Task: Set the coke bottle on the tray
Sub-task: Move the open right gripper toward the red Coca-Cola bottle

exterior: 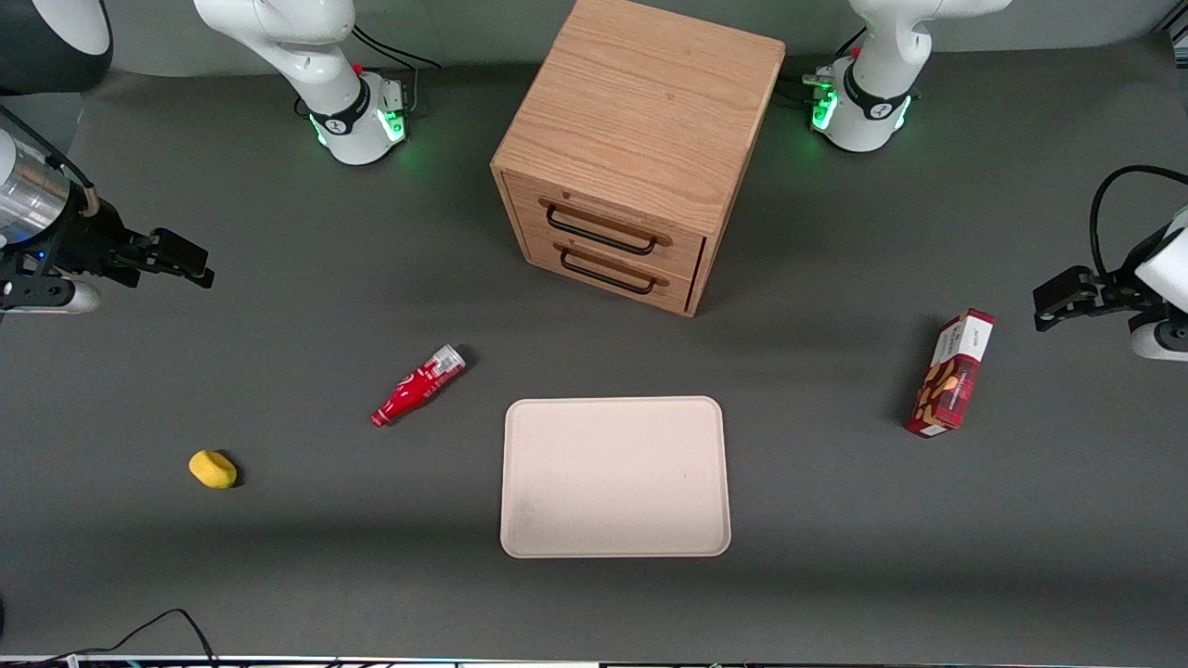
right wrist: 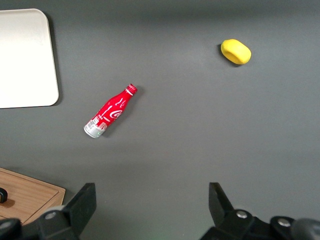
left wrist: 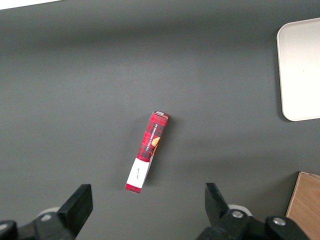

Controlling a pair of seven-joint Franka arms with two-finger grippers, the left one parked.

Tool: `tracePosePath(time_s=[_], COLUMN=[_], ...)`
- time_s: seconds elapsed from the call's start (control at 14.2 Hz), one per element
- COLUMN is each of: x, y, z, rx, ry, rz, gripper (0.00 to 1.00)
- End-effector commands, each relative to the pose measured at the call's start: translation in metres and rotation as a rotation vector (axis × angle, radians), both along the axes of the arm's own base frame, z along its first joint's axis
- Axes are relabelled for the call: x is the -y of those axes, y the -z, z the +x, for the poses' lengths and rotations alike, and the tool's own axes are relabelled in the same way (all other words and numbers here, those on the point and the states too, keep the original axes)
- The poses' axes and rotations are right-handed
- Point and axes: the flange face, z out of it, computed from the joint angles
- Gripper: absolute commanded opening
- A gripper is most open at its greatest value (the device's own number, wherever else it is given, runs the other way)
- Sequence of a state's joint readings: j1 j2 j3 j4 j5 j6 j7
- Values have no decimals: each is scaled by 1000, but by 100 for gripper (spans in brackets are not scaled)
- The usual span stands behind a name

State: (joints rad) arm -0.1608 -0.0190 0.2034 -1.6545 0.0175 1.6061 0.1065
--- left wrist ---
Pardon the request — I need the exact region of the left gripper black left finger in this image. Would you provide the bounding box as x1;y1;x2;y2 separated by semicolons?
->
33;184;94;240

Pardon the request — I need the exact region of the beige rectangular plastic tray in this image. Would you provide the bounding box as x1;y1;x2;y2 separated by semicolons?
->
276;17;320;122

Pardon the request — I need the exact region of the red tartan shortbread box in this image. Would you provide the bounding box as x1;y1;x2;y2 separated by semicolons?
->
124;110;170;195

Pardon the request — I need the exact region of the wooden two-drawer cabinet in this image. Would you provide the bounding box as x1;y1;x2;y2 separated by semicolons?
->
285;171;320;240

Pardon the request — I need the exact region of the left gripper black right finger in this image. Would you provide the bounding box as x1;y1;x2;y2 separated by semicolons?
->
197;182;266;240

